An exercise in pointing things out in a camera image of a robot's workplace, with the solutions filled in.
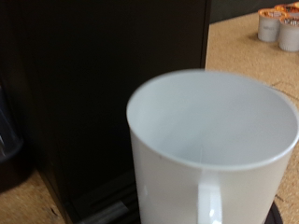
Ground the white mug green taped handle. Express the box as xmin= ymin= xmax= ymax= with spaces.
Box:
xmin=125 ymin=68 xmax=299 ymax=224

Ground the dark grey back panel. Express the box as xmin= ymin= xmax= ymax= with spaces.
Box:
xmin=208 ymin=0 xmax=299 ymax=24

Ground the black Keurig coffee machine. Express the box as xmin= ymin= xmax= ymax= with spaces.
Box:
xmin=0 ymin=0 xmax=284 ymax=224

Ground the white coffee pod orange lid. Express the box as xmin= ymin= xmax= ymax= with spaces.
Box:
xmin=278 ymin=15 xmax=299 ymax=53
xmin=274 ymin=2 xmax=299 ymax=17
xmin=257 ymin=7 xmax=287 ymax=43

